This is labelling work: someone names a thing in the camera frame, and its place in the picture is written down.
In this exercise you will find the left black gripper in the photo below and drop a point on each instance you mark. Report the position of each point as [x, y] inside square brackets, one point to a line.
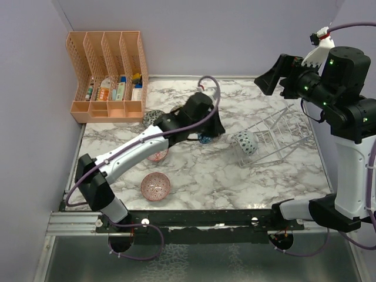
[218, 128]

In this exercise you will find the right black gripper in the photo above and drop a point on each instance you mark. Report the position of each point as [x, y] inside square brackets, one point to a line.
[285, 66]

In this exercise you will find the blue triangle pattern bowl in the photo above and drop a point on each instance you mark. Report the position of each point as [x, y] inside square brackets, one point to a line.
[204, 139]

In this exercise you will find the blue floral pattern bowl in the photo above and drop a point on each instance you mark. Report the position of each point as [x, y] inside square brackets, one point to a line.
[247, 141]

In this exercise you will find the red geometric pattern bowl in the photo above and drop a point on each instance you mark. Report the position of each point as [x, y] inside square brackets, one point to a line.
[156, 157]

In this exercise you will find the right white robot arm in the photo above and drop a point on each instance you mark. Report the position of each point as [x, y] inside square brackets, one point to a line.
[353, 130]

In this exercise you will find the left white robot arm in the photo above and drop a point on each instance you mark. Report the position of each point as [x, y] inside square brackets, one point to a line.
[95, 175]

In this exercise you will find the brown tile pattern bowl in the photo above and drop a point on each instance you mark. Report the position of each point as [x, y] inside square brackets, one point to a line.
[176, 108]

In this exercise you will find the green leaf pattern bowl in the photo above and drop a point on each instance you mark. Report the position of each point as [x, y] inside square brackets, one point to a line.
[150, 117]

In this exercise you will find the red circle pattern bowl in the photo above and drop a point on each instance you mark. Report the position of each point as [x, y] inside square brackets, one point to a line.
[155, 186]

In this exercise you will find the orange plastic desk organizer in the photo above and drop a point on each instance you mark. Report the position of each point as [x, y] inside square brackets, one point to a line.
[112, 76]

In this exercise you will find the items in organizer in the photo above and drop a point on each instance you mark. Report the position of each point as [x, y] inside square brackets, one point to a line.
[100, 89]

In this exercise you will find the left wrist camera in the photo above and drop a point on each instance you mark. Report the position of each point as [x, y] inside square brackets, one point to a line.
[208, 90]

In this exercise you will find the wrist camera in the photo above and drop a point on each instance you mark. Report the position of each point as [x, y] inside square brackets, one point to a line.
[208, 90]
[322, 42]

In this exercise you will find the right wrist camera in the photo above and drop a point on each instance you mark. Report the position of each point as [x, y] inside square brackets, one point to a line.
[322, 42]

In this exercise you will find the white wire dish rack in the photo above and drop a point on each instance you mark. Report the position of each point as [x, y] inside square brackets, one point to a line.
[279, 135]

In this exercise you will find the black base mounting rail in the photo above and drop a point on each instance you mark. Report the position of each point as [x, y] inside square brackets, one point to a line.
[215, 226]

